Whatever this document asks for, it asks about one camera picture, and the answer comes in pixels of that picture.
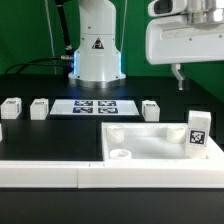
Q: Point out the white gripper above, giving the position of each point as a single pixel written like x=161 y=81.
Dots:
x=171 y=40

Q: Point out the white square tabletop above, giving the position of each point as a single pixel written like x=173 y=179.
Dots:
x=147 y=142

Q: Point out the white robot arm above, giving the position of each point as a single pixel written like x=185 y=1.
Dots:
x=97 y=61

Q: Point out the white U-shaped fence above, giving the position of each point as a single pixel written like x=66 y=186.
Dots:
x=194 y=173

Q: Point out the white marker plate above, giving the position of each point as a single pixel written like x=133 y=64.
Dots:
x=94 y=107

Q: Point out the white block at left edge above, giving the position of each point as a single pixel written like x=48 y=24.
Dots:
x=1 y=135

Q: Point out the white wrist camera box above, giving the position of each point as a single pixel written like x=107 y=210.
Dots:
x=159 y=8

